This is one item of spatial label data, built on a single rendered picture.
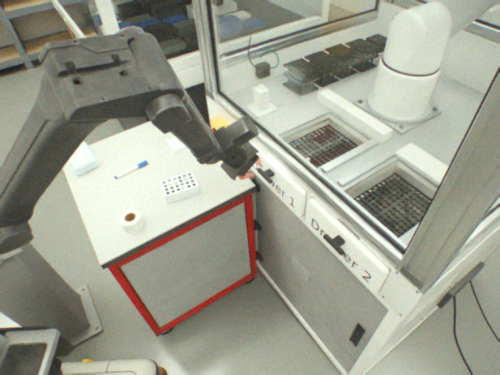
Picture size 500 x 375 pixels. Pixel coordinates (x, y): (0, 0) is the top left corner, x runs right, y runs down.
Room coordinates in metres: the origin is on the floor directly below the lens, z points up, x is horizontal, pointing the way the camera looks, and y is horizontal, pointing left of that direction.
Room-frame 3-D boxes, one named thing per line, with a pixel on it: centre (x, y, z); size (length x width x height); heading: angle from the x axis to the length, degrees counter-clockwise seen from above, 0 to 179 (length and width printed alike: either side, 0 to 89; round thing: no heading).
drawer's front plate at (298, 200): (0.78, -0.05, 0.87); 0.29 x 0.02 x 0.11; 33
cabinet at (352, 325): (1.00, -0.48, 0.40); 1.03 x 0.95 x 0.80; 33
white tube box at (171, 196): (0.84, 0.29, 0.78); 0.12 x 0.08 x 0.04; 113
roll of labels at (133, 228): (0.69, 0.43, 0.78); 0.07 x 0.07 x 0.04
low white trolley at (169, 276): (0.96, 0.43, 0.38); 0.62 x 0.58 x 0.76; 33
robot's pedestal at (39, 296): (0.66, 1.01, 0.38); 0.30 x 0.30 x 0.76; 33
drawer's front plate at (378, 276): (0.51, -0.22, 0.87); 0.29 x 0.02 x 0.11; 33
